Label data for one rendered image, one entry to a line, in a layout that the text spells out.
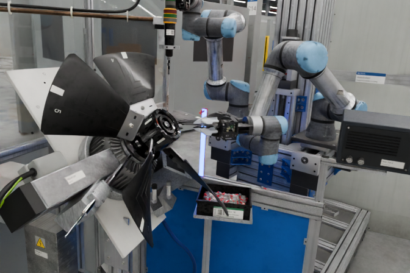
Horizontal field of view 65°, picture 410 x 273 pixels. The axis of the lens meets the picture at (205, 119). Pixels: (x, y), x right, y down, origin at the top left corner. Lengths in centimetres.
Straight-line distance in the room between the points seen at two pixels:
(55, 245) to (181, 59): 407
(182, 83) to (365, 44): 303
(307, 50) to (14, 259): 155
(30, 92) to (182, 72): 401
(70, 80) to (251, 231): 107
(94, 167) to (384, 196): 247
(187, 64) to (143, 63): 389
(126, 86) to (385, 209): 244
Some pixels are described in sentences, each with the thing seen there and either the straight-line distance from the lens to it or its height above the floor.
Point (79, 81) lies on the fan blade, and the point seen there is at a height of 136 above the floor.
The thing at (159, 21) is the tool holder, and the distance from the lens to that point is 109.
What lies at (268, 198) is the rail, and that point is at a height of 83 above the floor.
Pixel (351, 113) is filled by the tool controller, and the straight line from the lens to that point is 135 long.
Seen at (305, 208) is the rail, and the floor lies 82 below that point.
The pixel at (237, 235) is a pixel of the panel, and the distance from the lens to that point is 163.
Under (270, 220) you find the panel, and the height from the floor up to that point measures 72.
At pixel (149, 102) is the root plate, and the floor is 127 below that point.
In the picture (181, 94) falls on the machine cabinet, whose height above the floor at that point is 66.
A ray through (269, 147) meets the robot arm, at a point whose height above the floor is 110.
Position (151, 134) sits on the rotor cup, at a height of 120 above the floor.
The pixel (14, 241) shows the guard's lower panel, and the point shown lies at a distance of 176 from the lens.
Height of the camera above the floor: 148
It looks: 14 degrees down
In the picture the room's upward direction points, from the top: 3 degrees clockwise
